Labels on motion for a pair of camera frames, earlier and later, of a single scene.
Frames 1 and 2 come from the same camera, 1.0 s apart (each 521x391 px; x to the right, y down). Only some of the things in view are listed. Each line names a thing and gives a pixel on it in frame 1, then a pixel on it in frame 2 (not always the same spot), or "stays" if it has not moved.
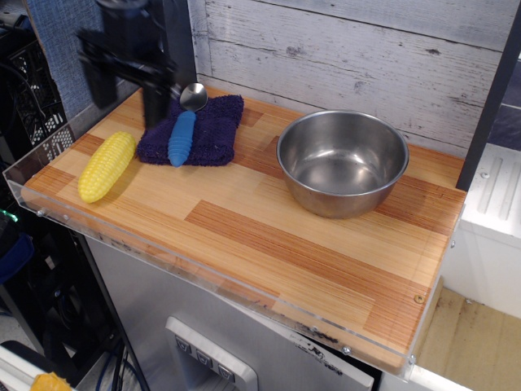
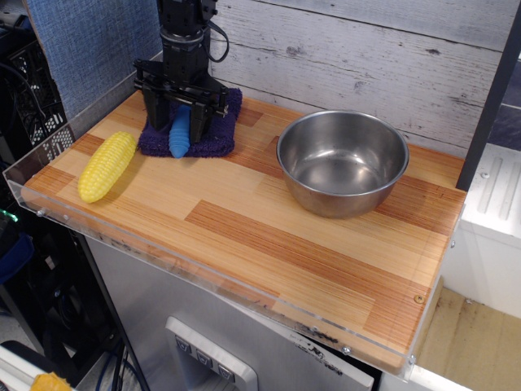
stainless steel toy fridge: [179, 331] stays
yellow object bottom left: [50, 381] stays
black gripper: [133, 37] → [183, 75]
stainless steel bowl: [341, 164] stays
